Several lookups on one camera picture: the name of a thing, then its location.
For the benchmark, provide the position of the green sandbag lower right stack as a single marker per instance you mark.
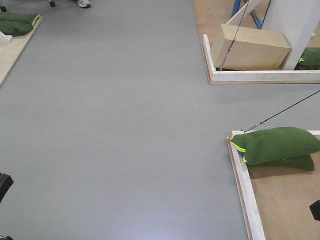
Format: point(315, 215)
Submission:
point(302, 162)

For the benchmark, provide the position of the green sandbags top left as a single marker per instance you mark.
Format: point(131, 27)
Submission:
point(17, 24)

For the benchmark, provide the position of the green sandbag upper right stack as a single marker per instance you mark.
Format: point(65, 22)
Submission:
point(280, 143)

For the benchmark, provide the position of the wooden platform top left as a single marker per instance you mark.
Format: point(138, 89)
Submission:
point(11, 52)

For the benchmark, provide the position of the black robot part left edge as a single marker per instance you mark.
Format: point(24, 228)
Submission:
point(6, 182)

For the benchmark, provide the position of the green sandbag behind panel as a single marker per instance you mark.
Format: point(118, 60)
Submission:
point(309, 60)

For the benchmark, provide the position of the grey sneaker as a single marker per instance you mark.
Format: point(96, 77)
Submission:
point(83, 3)

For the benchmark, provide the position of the black robot part right edge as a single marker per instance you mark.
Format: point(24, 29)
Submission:
point(315, 210)

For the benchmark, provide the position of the blue metal frame brace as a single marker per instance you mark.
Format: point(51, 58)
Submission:
point(254, 19)

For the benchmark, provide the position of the black robot part edge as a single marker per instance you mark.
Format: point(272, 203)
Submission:
point(6, 182)
point(315, 210)

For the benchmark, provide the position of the black chair caster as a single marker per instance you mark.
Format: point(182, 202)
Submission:
point(52, 3)

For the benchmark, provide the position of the beige wooden box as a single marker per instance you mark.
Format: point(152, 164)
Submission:
point(248, 49)

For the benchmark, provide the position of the white wall panel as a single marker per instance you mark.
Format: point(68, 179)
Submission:
point(297, 20)

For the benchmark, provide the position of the green sandbag stack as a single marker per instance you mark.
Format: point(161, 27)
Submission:
point(280, 143)
point(302, 162)

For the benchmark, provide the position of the wooden base platform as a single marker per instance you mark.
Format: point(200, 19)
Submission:
point(209, 14)
point(276, 201)

